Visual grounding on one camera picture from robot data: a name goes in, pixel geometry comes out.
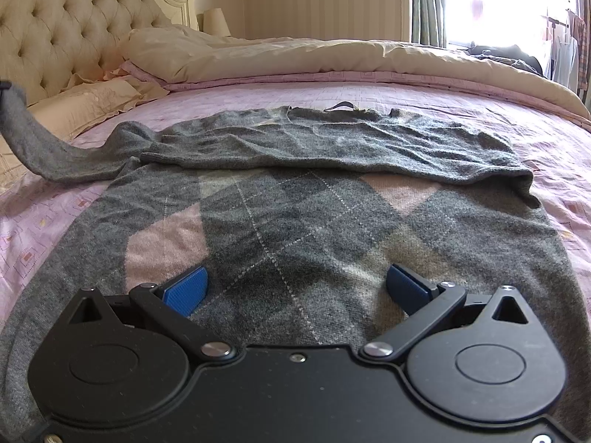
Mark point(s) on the bedside lamp shade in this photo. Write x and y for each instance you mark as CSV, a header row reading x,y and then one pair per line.
x,y
216,22

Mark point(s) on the grey argyle knit sweater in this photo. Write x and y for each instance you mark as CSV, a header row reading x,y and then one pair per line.
x,y
295,221

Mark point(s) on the clothes rack with hanging clothes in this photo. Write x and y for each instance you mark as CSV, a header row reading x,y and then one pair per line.
x,y
563,50

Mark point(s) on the cream tufted headboard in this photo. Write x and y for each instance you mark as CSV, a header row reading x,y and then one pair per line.
x,y
60,18

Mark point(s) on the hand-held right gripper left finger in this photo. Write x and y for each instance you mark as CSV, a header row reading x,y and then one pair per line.
x,y
184,288

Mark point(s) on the cream ruffled pillow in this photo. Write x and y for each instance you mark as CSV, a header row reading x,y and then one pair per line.
x,y
87,101

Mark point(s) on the pile of dark clothes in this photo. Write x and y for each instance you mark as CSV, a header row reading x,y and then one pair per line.
x,y
503,55

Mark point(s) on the grey-green curtain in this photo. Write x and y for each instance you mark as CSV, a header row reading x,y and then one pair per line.
x,y
427,4

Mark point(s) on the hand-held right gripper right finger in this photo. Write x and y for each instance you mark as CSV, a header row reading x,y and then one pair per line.
x,y
406,288

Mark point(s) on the cream duvet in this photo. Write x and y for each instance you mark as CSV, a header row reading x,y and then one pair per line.
x,y
323,55

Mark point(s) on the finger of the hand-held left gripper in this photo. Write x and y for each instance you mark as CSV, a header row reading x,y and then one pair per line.
x,y
3,90

